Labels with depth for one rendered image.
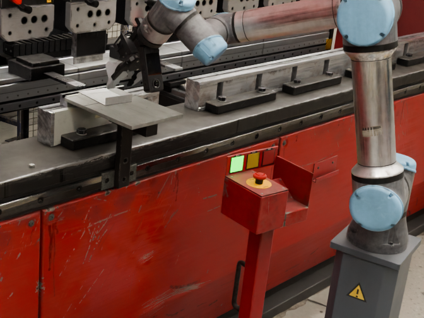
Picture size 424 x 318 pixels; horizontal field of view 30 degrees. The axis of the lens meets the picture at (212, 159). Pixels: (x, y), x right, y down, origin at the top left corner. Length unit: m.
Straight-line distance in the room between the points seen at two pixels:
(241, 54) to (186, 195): 0.81
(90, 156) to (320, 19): 0.69
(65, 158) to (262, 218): 0.56
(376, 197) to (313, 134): 1.09
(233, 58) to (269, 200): 0.92
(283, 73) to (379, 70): 1.11
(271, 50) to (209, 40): 1.34
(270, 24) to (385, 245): 0.60
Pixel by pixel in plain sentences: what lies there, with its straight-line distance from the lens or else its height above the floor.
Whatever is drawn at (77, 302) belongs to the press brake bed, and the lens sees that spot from 2.23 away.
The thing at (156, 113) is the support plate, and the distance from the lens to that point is 2.03.
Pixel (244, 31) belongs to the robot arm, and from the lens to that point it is 1.91.
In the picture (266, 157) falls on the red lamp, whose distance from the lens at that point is 2.35.
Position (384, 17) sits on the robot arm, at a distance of 1.67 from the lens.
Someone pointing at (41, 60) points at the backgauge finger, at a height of 1.03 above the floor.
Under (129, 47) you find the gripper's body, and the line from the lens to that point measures 1.96.
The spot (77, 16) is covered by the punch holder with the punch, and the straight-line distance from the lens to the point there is 2.05.
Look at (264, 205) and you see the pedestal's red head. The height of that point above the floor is 0.75.
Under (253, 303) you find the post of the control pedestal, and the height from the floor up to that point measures 0.39.
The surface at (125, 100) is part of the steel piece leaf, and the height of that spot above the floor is 1.01.
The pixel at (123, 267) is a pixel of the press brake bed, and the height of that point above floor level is 0.50.
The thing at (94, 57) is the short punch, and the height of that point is 1.09.
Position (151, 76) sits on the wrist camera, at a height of 1.12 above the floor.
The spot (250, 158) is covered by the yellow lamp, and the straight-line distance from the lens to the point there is 2.30.
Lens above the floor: 1.64
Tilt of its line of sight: 21 degrees down
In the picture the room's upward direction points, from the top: 6 degrees clockwise
